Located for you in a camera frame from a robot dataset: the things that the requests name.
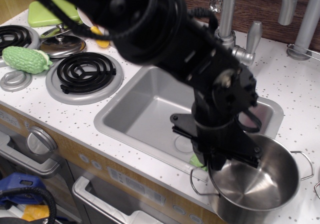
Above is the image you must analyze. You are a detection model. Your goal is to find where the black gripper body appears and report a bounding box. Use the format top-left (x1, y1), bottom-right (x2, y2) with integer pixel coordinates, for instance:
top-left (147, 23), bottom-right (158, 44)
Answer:
top-left (170, 114), bottom-right (263, 168)

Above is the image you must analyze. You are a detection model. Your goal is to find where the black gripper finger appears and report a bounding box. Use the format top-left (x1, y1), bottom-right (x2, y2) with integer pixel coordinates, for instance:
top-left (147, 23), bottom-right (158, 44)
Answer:
top-left (191, 140), bottom-right (208, 166)
top-left (207, 153), bottom-right (227, 171)

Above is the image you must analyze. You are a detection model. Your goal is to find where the stainless steel pot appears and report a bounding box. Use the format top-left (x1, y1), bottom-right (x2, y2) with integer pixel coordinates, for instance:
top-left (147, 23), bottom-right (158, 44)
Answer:
top-left (206, 134), bottom-right (315, 223)

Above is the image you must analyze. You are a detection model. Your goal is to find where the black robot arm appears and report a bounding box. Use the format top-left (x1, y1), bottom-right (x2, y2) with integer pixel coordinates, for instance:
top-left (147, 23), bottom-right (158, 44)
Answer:
top-left (38, 0), bottom-right (263, 170)

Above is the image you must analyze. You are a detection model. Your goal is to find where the grey toy sink basin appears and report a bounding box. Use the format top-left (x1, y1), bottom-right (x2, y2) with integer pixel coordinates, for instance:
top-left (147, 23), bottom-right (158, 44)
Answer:
top-left (93, 62), bottom-right (285, 182)

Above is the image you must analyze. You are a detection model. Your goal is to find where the steel pot lid lower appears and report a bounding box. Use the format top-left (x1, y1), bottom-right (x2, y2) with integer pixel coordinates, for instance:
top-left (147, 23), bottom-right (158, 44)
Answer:
top-left (39, 35), bottom-right (86, 58)

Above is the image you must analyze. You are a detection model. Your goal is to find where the steel pot lid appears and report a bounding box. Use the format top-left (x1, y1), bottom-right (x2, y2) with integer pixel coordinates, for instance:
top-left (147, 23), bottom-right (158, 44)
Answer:
top-left (39, 35), bottom-right (86, 58)
top-left (39, 24), bottom-right (71, 39)

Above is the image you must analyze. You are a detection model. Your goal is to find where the steel pot lid upper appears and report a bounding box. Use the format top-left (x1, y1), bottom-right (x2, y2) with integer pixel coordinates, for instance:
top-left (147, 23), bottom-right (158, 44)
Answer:
top-left (39, 24), bottom-right (71, 39)

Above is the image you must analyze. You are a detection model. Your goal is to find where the green toy cabbage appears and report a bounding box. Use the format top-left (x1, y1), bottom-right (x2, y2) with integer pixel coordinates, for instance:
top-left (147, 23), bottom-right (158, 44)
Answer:
top-left (188, 153), bottom-right (208, 172)

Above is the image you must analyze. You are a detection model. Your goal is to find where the silver toy faucet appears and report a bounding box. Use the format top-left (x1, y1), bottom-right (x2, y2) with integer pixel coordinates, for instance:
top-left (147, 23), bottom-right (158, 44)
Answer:
top-left (216, 0), bottom-right (298, 67)

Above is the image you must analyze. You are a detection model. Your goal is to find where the grey vertical pole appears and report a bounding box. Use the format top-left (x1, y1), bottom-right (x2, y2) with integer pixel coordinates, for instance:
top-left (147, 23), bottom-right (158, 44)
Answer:
top-left (294, 0), bottom-right (320, 49)

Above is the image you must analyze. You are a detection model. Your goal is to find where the front right black burner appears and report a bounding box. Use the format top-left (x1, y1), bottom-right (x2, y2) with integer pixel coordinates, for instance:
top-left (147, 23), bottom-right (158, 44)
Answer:
top-left (45, 52), bottom-right (124, 105)

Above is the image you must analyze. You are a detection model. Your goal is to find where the black burner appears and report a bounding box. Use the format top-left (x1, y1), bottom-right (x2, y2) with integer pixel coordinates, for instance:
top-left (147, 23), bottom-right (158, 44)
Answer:
top-left (45, 52), bottom-right (124, 105)
top-left (0, 25), bottom-right (40, 56)

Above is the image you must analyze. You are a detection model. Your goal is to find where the silver stove dial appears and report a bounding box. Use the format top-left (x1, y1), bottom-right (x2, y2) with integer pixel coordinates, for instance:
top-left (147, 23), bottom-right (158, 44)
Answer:
top-left (26, 126), bottom-right (58, 155)

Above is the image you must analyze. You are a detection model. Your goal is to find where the yellow cloth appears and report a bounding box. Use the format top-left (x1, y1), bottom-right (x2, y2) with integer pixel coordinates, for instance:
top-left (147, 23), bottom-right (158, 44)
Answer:
top-left (21, 204), bottom-right (50, 221)

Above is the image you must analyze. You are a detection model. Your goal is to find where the blue clamp tool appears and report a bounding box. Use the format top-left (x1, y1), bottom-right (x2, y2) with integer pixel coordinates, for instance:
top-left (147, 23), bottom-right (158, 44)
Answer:
top-left (0, 172), bottom-right (46, 206)

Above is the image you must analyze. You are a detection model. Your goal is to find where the green toy bitter gourd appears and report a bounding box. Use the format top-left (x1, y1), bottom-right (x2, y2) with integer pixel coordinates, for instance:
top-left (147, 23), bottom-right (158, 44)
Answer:
top-left (2, 46), bottom-right (53, 74)

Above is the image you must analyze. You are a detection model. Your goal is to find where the grey oval knob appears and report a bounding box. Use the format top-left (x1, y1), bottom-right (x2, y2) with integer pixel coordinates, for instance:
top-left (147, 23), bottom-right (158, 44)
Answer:
top-left (0, 70), bottom-right (33, 92)

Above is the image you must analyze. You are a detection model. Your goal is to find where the green plastic cutting board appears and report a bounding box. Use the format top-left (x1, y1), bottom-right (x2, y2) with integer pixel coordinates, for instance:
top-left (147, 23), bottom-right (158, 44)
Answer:
top-left (27, 0), bottom-right (81, 27)

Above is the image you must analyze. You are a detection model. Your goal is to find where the left black burner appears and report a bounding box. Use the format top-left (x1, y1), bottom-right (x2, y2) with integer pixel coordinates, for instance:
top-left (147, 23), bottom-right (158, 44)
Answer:
top-left (0, 25), bottom-right (40, 56)

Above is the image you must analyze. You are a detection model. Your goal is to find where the wire rack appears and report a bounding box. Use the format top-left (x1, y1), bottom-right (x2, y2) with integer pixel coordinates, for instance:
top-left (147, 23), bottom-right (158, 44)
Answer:
top-left (286, 44), bottom-right (320, 61)

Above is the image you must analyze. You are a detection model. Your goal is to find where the grey dishwasher handle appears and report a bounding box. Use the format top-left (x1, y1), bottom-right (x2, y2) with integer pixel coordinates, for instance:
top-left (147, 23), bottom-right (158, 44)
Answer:
top-left (72, 176), bottom-right (162, 224)

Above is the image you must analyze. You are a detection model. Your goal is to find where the yellow handled toy knife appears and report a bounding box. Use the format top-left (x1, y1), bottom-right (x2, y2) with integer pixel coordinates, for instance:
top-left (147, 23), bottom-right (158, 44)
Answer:
top-left (77, 8), bottom-right (110, 48)

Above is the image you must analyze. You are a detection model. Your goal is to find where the grey oven door handle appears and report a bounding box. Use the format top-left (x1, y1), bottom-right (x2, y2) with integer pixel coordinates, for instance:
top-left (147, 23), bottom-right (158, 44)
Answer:
top-left (0, 132), bottom-right (61, 179)

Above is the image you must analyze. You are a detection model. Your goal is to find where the black braided cable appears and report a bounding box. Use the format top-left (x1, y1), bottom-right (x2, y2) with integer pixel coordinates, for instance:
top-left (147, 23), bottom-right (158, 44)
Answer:
top-left (0, 186), bottom-right (57, 221)

